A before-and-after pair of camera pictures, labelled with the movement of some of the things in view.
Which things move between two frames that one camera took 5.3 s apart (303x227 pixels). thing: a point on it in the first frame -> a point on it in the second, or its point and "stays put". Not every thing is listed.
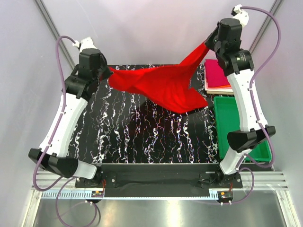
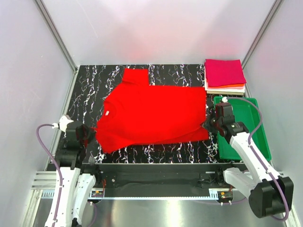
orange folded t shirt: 220,87 stays put
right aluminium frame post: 273,9 stays put
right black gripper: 209,41 -> 207,123
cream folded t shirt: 218,91 stays put
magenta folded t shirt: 215,74 stays put
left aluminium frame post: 46,14 stays put
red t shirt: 167,87 -> 137,115
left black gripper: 108,73 -> 92,133
